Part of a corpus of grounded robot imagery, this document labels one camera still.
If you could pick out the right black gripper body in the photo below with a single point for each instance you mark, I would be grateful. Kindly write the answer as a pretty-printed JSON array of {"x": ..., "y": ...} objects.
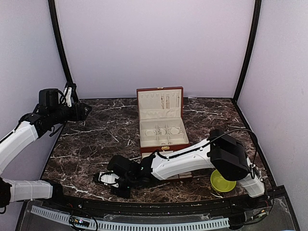
[{"x": 125, "y": 193}]

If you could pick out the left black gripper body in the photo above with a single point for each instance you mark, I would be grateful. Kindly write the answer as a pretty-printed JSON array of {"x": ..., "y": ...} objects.
[{"x": 74, "y": 116}]

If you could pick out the red jewelry tray insert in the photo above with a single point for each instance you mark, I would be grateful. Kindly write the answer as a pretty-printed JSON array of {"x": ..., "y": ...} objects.
[{"x": 185, "y": 175}]

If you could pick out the red jewelry box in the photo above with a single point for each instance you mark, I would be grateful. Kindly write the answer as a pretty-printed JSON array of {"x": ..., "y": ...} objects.
[{"x": 161, "y": 109}]

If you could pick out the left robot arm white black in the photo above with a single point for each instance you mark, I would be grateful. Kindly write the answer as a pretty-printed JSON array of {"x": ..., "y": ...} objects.
[{"x": 54, "y": 107}]

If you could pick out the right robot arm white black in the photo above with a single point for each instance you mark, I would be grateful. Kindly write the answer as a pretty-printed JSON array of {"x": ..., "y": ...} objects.
[{"x": 220, "y": 151}]

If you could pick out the thin silver bangle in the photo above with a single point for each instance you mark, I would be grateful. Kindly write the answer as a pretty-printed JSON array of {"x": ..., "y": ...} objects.
[{"x": 150, "y": 132}]

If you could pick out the silver pearl open bangle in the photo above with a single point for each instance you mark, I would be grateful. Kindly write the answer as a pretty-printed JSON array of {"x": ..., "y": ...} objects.
[{"x": 175, "y": 130}]

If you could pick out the lime green bowl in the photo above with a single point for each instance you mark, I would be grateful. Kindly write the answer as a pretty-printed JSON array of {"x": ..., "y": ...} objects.
[{"x": 220, "y": 184}]

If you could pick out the left black frame post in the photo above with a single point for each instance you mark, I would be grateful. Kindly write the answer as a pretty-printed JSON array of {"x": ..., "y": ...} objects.
[{"x": 60, "y": 48}]

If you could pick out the black frame post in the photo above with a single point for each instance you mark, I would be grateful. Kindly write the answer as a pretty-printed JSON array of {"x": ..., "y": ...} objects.
[
  {"x": 249, "y": 50},
  {"x": 60, "y": 48}
]

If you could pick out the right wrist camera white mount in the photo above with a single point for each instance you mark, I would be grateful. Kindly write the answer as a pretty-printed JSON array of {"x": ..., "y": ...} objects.
[{"x": 106, "y": 178}]

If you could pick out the white slotted cable duct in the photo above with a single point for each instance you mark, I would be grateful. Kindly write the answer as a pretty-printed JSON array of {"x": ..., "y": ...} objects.
[{"x": 129, "y": 223}]

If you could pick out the right black frame post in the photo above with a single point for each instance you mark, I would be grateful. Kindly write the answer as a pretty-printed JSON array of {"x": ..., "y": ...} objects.
[{"x": 249, "y": 50}]

